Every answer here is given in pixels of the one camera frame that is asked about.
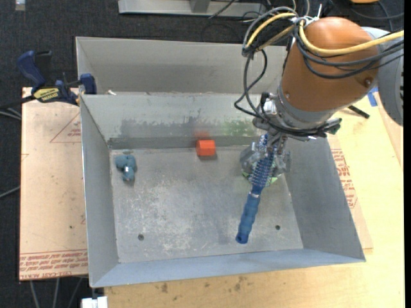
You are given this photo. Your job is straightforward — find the blue hairbrush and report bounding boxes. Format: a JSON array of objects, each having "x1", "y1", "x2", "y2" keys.
[{"x1": 235, "y1": 132, "x2": 274, "y2": 245}]

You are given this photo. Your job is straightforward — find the orange-red block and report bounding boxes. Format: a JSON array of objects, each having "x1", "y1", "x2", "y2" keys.
[{"x1": 196, "y1": 139, "x2": 217, "y2": 158}]

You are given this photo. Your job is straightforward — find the grey metal bin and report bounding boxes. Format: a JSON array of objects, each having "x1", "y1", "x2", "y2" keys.
[{"x1": 75, "y1": 36, "x2": 367, "y2": 289}]

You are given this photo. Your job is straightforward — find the blue-grey toy animal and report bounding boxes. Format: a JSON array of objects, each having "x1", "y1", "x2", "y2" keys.
[{"x1": 115, "y1": 153, "x2": 139, "y2": 183}]

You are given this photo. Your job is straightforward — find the brown cardboard board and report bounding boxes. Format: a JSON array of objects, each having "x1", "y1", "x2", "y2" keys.
[{"x1": 19, "y1": 87, "x2": 374, "y2": 282}]

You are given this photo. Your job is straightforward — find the black cylinder on white bracket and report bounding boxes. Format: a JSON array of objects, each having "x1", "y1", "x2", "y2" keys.
[{"x1": 259, "y1": 90, "x2": 279, "y2": 117}]

